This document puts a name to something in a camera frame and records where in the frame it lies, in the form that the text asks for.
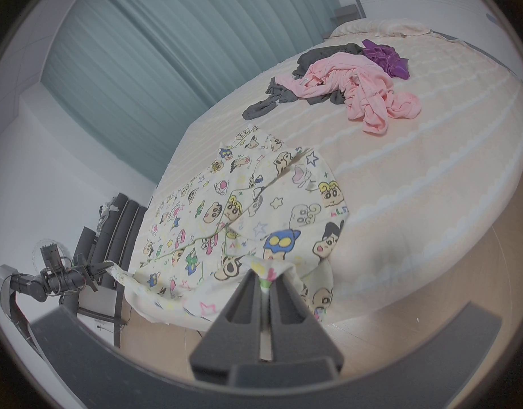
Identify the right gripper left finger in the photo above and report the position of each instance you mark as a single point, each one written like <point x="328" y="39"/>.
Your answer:
<point x="236" y="335"/>

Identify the crumpled white cloth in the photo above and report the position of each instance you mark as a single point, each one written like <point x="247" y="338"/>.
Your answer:
<point x="108" y="211"/>

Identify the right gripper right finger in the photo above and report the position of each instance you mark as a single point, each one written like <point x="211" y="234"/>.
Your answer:
<point x="295" y="335"/>

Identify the purple garment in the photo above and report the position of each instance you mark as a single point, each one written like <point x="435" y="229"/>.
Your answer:
<point x="387" y="58"/>

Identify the pink garment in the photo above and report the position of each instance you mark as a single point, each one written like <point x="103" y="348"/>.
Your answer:
<point x="363" y="87"/>

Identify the blue-green curtain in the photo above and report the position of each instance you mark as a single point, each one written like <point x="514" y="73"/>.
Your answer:
<point x="159" y="58"/>

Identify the black chest of drawers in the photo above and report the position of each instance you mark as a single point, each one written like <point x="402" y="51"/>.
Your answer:
<point x="125" y="228"/>

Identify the black garment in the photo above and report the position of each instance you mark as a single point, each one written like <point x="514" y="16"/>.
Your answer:
<point x="321" y="56"/>

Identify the white printed pyjama top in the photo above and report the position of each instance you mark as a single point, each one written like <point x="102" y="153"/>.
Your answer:
<point x="244" y="211"/>

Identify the bed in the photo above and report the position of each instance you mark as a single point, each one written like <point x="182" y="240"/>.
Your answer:
<point x="414" y="185"/>

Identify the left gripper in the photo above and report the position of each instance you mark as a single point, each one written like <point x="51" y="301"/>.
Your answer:
<point x="84" y="278"/>

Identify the grey garment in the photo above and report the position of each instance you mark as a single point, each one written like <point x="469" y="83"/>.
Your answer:
<point x="265" y="105"/>

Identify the cream pillow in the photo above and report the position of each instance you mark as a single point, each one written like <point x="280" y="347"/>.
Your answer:
<point x="372" y="26"/>

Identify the grey white bedside table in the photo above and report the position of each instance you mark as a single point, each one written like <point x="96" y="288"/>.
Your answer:
<point x="344" y="13"/>

